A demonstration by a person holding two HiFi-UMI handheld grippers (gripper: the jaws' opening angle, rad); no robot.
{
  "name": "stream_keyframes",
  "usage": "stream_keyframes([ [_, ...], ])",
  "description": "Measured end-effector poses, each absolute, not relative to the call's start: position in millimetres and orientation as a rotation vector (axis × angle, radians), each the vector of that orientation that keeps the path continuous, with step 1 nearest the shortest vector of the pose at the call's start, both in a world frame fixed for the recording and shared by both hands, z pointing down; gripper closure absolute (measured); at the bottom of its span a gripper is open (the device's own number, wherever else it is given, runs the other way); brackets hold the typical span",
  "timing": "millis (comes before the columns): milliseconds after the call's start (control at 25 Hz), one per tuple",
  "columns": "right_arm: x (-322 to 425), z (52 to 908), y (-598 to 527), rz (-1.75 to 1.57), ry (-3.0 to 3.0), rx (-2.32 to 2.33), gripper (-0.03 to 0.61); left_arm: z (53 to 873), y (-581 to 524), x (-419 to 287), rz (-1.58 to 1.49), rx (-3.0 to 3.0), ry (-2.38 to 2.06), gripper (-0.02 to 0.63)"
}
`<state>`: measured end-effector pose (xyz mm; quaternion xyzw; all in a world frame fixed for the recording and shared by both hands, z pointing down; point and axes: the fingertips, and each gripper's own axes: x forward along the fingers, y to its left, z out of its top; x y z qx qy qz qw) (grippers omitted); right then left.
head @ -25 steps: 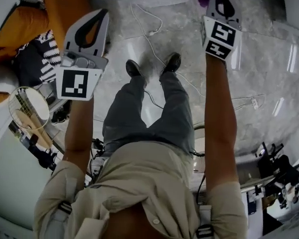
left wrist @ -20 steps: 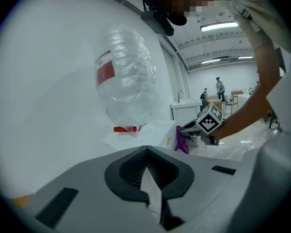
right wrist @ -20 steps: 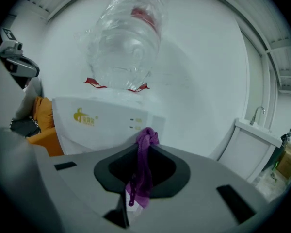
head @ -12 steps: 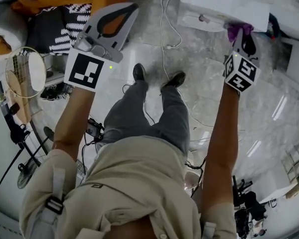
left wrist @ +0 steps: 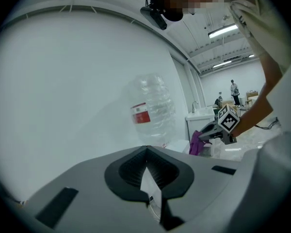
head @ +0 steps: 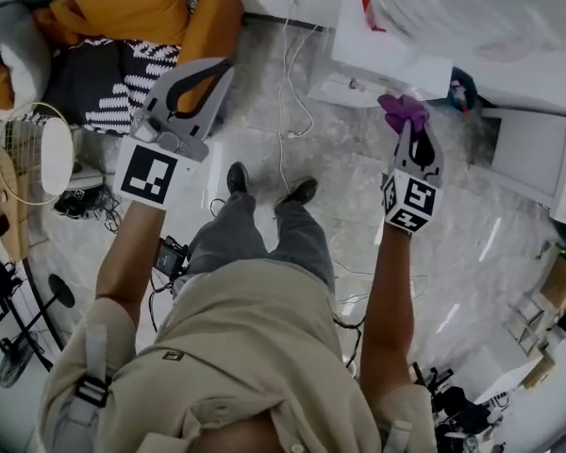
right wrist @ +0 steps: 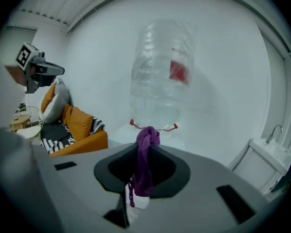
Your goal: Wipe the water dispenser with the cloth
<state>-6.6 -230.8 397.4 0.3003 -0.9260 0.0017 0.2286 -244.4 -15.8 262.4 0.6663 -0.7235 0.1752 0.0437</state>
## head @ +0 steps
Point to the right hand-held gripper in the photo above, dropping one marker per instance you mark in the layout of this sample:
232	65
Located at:
412	201

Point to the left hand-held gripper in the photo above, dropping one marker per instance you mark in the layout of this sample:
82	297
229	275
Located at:
144	177

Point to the purple cloth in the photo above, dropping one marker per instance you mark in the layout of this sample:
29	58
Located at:
403	110

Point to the person's left forearm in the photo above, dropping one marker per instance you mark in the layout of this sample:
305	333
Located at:
129	253

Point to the person's right forearm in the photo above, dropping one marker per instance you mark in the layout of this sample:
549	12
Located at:
391	290

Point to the orange sofa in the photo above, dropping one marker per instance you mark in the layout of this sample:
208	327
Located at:
212	21

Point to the black white patterned blanket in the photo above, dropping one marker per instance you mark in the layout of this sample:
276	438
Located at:
99	83

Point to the black shoe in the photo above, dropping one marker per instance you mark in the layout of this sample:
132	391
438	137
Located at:
299	191
238	177

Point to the white cabinet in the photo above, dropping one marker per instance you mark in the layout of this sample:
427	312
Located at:
528	154

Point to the white standing fan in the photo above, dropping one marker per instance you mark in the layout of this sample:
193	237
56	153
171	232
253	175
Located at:
56	156

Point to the person's grey trousers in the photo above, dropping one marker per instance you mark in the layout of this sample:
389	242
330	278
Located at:
292	239

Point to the black waist-worn device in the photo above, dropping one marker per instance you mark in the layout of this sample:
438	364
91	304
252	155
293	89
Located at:
166	256

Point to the white round cushion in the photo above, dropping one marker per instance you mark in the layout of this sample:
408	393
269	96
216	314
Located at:
21	50

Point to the large cardboard box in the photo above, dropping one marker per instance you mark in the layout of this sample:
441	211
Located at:
563	283

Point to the grey metal stand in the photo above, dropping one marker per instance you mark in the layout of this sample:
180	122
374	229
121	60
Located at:
528	323

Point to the wooden side table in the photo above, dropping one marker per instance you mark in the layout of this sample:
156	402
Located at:
14	215

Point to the black round-base stand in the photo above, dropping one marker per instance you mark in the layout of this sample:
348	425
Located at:
62	290

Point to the small cardboard box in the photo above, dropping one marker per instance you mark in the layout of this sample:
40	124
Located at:
540	371

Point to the black equipment pile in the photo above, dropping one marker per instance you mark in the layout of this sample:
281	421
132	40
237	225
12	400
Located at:
457	404

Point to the person's beige shirt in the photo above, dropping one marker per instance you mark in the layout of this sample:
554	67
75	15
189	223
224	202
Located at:
245	347

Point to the black floor fan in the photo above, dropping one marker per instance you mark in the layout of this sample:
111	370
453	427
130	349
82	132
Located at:
16	361

